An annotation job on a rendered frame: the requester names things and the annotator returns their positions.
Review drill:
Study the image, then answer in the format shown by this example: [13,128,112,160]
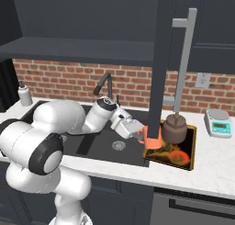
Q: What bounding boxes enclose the black dishwasher handle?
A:
[167,197,235,220]

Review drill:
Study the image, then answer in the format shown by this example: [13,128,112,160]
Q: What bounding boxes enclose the grey soap dispenser bottle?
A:
[17,80,34,107]

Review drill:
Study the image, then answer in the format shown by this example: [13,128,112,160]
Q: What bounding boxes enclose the black tray with gold rim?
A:
[141,119,197,173]

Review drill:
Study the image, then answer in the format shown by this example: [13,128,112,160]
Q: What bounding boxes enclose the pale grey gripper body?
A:
[117,118,145,141]

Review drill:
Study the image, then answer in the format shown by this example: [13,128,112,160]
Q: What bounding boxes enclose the orange mug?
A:
[142,125,163,151]

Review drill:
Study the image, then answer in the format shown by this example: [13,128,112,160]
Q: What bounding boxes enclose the grey dishwasher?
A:
[149,186,235,225]

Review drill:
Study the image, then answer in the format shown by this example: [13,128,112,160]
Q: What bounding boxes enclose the black sink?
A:
[20,99,151,169]

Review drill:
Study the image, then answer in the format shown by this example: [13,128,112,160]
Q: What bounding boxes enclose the dark closed cabinet door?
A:
[167,0,235,75]

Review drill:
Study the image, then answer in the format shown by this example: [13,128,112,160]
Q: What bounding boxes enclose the brown kettle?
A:
[161,112,188,144]

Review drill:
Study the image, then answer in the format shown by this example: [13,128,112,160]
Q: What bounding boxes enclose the white kitchen scale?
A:
[203,107,233,140]

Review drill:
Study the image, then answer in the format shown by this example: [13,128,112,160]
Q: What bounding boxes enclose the dark tall cabinet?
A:
[0,58,21,114]

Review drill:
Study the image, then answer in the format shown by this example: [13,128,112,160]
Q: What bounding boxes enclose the grey wall socket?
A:
[195,72,212,89]

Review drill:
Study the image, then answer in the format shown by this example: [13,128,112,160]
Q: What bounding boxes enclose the dark base cabinets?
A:
[0,160,155,225]

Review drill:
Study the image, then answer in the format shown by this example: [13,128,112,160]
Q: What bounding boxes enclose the dark grey tap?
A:
[93,72,121,106]

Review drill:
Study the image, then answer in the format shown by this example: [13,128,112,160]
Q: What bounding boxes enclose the grey cabinet door handle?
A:
[162,7,198,114]

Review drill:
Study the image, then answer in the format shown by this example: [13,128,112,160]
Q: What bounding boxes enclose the dark open wall cabinet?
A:
[0,0,161,68]

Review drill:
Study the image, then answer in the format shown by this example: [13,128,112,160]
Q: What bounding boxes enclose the dark open cabinet door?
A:
[147,0,179,141]

